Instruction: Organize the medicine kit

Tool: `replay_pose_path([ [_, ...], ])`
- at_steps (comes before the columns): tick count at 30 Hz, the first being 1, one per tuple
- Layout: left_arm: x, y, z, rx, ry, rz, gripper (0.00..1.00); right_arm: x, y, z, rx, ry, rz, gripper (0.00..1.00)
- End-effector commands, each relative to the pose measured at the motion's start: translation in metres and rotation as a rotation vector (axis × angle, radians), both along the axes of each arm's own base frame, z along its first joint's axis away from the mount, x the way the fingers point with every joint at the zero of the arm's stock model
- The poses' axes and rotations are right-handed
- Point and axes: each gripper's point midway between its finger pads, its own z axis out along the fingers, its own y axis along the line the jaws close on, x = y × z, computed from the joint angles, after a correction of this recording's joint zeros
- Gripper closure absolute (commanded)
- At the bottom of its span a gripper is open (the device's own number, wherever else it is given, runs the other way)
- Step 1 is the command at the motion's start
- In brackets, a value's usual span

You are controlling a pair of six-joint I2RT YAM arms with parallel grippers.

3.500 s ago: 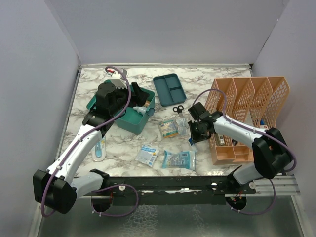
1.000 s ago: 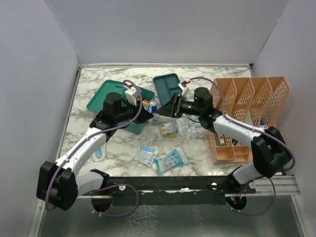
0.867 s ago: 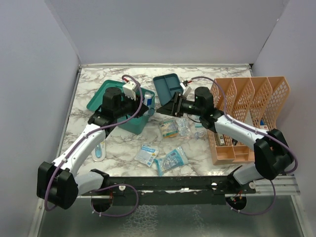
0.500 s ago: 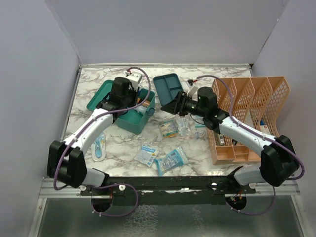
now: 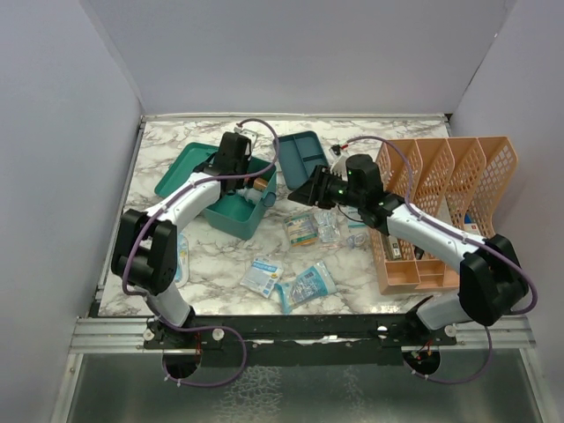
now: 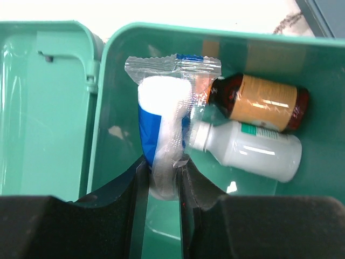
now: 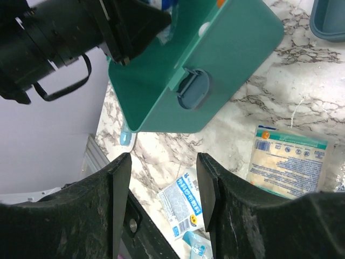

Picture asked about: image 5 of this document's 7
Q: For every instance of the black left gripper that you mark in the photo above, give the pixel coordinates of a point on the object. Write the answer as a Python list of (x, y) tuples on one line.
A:
[(245, 164)]

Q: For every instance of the thermometer blister pack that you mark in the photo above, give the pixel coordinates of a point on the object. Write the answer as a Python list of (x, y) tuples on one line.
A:
[(181, 276)]

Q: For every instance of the blue gauze dressing pack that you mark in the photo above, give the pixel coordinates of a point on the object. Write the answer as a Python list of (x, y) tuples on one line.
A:
[(262, 275)]

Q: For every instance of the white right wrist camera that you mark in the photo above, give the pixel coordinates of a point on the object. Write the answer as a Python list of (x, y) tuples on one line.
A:
[(338, 158)]

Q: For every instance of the brown bottle orange cap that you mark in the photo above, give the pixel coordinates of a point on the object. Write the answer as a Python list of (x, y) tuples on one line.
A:
[(260, 184)]

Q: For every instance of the blue cotton swab bag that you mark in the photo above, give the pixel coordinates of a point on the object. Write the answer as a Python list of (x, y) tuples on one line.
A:
[(315, 282)]

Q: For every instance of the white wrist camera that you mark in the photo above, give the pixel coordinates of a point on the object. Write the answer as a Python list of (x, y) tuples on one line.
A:
[(250, 134), (338, 158)]

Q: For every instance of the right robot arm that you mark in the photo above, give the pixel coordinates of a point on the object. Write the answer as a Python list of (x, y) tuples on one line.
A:
[(491, 281)]

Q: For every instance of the small teal white sachet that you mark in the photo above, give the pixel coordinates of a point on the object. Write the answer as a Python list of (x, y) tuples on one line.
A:
[(353, 218)]

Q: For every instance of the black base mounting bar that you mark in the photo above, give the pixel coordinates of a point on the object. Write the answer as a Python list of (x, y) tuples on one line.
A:
[(293, 340)]

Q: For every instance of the bandage pack yellow green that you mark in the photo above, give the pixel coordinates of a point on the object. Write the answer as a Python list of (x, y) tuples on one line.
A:
[(301, 229)]

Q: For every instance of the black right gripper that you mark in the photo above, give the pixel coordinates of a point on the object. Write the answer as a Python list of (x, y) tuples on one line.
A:
[(309, 193)]

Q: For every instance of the white plastic bottle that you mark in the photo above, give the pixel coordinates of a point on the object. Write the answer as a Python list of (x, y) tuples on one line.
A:
[(253, 196)]

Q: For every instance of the white box red label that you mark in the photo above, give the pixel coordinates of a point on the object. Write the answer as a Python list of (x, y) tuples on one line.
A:
[(473, 225)]

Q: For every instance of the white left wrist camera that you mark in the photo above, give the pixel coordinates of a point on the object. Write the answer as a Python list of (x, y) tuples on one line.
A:
[(250, 134)]

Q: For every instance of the dark teal divided tray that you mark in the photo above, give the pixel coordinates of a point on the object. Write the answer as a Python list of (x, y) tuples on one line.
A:
[(299, 155)]

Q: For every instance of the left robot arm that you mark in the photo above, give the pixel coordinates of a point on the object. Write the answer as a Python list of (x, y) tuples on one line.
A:
[(145, 255)]

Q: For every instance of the peach plastic file organizer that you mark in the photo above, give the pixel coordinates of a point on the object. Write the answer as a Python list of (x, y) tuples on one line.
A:
[(445, 177)]

